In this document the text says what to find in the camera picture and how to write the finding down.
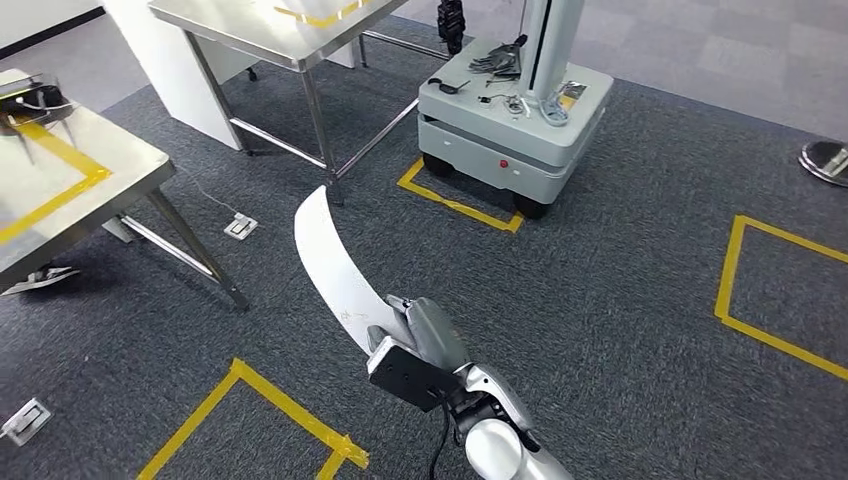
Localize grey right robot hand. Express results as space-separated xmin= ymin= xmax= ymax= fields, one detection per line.
xmin=366 ymin=294 xmax=473 ymax=374

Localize white part with handwriting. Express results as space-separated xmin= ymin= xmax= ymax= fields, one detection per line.
xmin=293 ymin=185 xmax=425 ymax=359

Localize steel workbench table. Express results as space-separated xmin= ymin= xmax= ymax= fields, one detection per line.
xmin=0 ymin=69 xmax=252 ymax=313

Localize yellow floor tape square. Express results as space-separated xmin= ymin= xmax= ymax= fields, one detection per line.
xmin=135 ymin=357 xmax=370 ymax=480

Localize grey floor socket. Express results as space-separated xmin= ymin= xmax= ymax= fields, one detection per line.
xmin=223 ymin=211 xmax=258 ymax=241
xmin=0 ymin=397 xmax=53 ymax=446

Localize small metal bits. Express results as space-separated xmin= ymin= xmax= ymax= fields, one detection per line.
xmin=478 ymin=92 xmax=531 ymax=119

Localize small black gadget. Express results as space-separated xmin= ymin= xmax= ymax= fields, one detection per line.
xmin=427 ymin=77 xmax=473 ymax=96

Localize dark grey glove-like parts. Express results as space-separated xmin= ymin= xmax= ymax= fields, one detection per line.
xmin=468 ymin=34 xmax=529 ymax=84

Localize shiny foil packet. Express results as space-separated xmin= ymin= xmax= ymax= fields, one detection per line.
xmin=558 ymin=80 xmax=590 ymax=113

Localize black hanging device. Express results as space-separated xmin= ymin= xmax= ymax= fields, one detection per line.
xmin=437 ymin=0 xmax=467 ymax=58

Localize white panel desk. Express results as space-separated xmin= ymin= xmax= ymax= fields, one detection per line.
xmin=102 ymin=0 xmax=261 ymax=152

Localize round metal stanchion base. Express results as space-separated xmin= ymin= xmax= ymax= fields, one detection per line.
xmin=798 ymin=140 xmax=848 ymax=188

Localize black device bag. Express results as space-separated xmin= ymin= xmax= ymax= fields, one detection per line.
xmin=0 ymin=74 xmax=77 ymax=140

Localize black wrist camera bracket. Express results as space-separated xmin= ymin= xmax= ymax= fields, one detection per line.
xmin=366 ymin=334 xmax=463 ymax=414

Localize black cable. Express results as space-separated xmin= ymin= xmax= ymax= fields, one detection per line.
xmin=427 ymin=390 xmax=458 ymax=480

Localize grey coiled cable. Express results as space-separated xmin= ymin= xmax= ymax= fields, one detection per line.
xmin=539 ymin=99 xmax=571 ymax=128

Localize thin grey cable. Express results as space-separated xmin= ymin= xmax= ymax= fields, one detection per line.
xmin=175 ymin=165 xmax=236 ymax=219

